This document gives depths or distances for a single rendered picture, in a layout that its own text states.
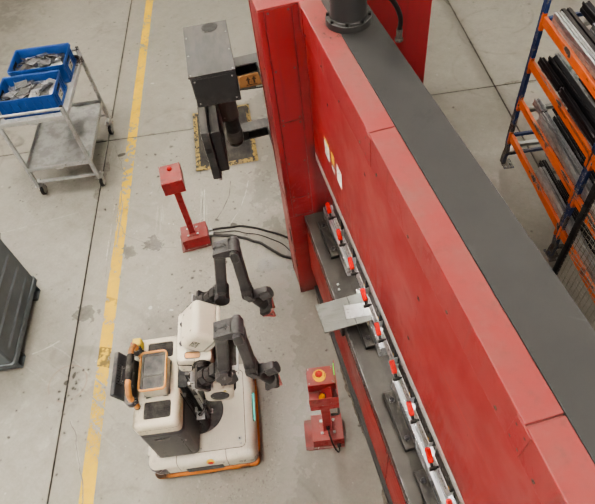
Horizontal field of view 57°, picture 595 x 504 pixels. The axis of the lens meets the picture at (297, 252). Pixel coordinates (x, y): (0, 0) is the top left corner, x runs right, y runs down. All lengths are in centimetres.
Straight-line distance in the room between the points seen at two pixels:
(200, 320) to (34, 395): 211
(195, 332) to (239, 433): 111
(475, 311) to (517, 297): 12
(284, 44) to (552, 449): 209
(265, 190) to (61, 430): 254
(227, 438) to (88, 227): 253
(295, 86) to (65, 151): 311
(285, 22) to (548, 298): 176
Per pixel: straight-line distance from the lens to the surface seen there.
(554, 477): 136
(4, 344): 444
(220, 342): 234
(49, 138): 580
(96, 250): 501
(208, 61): 305
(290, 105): 297
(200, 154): 548
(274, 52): 278
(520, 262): 161
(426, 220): 165
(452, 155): 186
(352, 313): 297
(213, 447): 353
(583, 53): 403
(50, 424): 431
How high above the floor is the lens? 355
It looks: 52 degrees down
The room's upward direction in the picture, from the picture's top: 9 degrees counter-clockwise
